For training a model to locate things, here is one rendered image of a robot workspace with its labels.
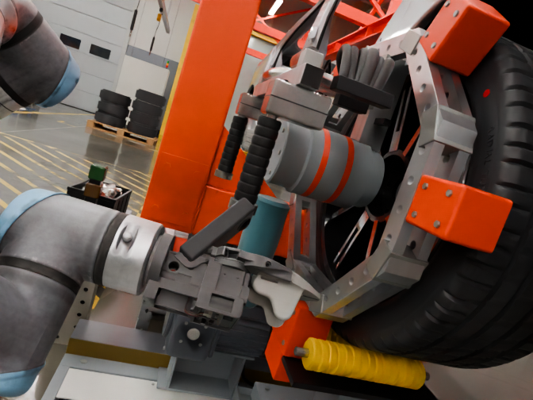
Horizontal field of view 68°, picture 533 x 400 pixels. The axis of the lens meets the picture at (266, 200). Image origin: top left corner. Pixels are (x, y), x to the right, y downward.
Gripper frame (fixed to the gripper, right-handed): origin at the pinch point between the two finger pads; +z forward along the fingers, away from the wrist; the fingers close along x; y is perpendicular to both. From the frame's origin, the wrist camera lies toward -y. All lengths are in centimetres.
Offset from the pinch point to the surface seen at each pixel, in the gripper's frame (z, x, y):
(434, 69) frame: 10.0, 13.7, -34.2
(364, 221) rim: 16.4, -22.1, -28.5
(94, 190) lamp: -48, -52, -32
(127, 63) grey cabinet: -380, -749, -798
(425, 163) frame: 10.4, 10.2, -18.3
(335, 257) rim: 15.4, -34.8, -24.6
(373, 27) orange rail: 133, -311, -612
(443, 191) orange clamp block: 11.2, 12.6, -12.1
